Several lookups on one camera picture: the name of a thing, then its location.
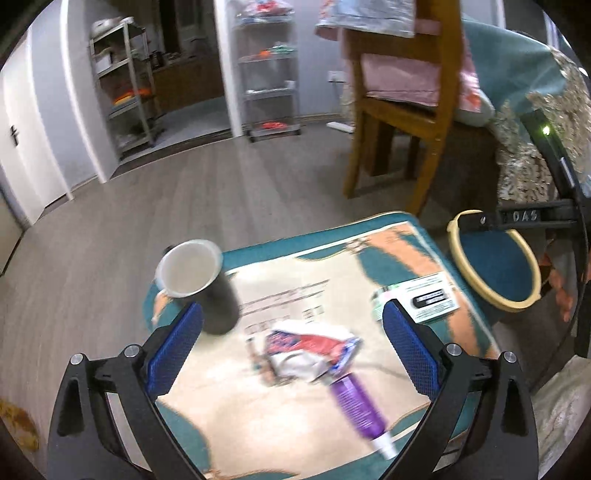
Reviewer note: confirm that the person's hand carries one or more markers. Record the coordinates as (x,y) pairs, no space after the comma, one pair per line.
(555,283)

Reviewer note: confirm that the white power strip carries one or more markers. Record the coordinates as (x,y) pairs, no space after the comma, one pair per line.
(341,127)

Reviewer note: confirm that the black cup white inside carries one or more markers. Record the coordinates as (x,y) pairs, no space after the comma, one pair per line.
(192,272)

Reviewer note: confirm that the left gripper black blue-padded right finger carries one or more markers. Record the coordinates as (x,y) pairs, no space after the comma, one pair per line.
(502,440)

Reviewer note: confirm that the green white small carton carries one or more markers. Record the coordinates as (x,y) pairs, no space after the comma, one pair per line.
(424,298)

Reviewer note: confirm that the purple tube white cap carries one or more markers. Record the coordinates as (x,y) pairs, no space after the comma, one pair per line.
(362,413)

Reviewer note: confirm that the teal fringed tablecloth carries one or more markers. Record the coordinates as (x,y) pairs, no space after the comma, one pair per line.
(519,74)

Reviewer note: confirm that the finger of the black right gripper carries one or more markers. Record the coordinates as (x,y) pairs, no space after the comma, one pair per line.
(542,216)

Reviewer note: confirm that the pink seat cushion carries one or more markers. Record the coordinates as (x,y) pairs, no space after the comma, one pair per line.
(417,82)

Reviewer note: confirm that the metal shelf rack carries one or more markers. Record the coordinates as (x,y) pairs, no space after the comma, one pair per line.
(125,83)

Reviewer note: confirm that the grey rolling storage cart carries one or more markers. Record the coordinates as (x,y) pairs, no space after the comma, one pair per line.
(266,47)

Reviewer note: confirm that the teal beige patterned cushion mat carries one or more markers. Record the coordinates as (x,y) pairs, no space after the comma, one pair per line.
(234,423)

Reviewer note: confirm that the red white wrapper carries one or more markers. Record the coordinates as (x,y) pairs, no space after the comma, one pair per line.
(310,350)

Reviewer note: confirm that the round teal stool yellow rim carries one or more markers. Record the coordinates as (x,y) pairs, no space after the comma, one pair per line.
(499,267)

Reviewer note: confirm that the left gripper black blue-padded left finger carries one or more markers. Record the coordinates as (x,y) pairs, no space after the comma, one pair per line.
(83,440)

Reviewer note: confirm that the white door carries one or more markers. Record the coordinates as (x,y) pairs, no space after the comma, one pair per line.
(29,164)

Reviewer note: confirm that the light blue towel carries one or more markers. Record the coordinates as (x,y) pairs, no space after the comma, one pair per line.
(389,17)

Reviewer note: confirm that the black round gripper frame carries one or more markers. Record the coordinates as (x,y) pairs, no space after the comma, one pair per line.
(569,191)

